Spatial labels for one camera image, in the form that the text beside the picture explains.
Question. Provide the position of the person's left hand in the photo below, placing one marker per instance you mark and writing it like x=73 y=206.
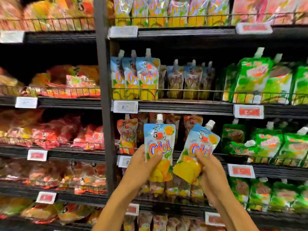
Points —
x=139 y=173

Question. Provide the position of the person's right hand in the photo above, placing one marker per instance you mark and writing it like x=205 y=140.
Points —
x=214 y=182

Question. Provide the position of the row of orange Cici pouches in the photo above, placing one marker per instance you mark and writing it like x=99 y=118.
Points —
x=127 y=134

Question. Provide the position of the black metal store shelf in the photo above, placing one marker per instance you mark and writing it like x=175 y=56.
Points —
x=102 y=93

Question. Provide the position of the person's left forearm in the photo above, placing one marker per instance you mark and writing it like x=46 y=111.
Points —
x=118 y=214

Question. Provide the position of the person's right forearm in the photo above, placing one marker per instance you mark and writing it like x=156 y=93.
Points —
x=231 y=214

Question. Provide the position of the white price tag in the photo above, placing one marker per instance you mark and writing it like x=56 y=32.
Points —
x=123 y=31
x=122 y=161
x=26 y=102
x=125 y=106
x=12 y=36

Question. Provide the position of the red price tag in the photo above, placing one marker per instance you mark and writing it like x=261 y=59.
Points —
x=37 y=155
x=46 y=197
x=241 y=171
x=254 y=28
x=214 y=219
x=133 y=209
x=249 y=111

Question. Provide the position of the row of purple pouches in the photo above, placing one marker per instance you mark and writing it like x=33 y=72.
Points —
x=178 y=190

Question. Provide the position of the row of small multicolour pouches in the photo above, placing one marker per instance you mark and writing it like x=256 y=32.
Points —
x=159 y=222

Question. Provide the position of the row of clear red-print bags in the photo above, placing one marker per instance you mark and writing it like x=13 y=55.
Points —
x=72 y=175

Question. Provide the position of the row of red bags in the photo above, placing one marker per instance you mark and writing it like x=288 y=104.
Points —
x=53 y=132

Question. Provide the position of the row of yellow-green bags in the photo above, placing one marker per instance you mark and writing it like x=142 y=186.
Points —
x=43 y=209

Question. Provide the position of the row of brown pouches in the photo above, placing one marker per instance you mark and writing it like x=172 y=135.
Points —
x=192 y=79

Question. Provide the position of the row of orange bags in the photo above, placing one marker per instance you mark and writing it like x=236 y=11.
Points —
x=72 y=81

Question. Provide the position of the row of blue-yellow pouches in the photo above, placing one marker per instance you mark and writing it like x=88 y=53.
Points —
x=168 y=9

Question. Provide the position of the row of pink pouches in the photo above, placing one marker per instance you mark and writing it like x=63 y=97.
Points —
x=269 y=8

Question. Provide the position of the row of orange-red bags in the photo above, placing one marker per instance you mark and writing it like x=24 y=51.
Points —
x=48 y=12

